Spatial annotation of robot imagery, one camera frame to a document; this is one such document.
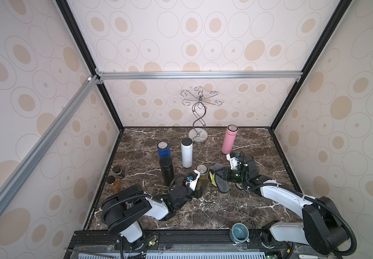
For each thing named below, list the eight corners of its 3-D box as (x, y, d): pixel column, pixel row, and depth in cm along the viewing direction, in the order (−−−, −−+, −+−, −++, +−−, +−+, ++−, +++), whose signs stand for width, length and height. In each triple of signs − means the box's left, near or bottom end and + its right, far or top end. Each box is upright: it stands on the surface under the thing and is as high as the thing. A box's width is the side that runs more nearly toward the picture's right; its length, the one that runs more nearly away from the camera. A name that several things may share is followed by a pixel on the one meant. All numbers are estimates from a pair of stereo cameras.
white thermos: (182, 168, 101) (180, 146, 84) (182, 159, 105) (181, 137, 88) (192, 168, 101) (193, 146, 84) (192, 159, 105) (193, 137, 88)
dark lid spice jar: (117, 180, 95) (111, 172, 88) (119, 173, 98) (113, 165, 90) (124, 180, 95) (119, 172, 88) (126, 173, 98) (121, 165, 90)
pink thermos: (221, 154, 107) (227, 132, 90) (220, 147, 111) (226, 124, 94) (231, 154, 107) (239, 132, 90) (230, 147, 111) (237, 124, 94)
